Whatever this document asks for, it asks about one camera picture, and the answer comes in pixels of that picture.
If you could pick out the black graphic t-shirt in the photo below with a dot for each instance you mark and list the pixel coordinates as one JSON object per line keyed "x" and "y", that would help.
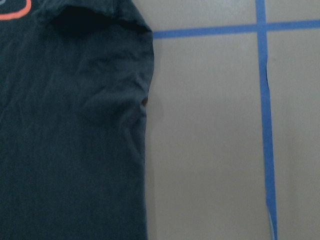
{"x": 74, "y": 83}

